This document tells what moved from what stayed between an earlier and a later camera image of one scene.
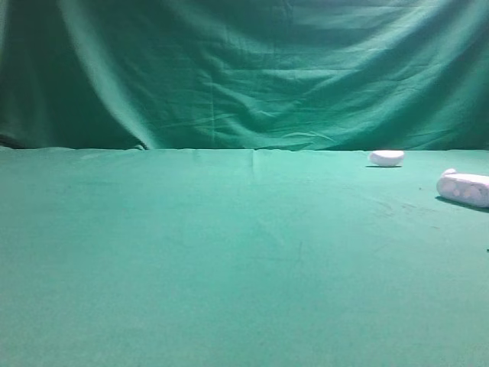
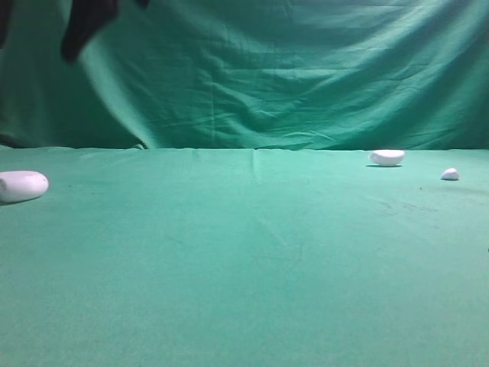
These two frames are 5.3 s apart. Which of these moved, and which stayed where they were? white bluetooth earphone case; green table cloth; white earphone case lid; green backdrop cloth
Moved: white bluetooth earphone case
Stayed: white earphone case lid; green backdrop cloth; green table cloth
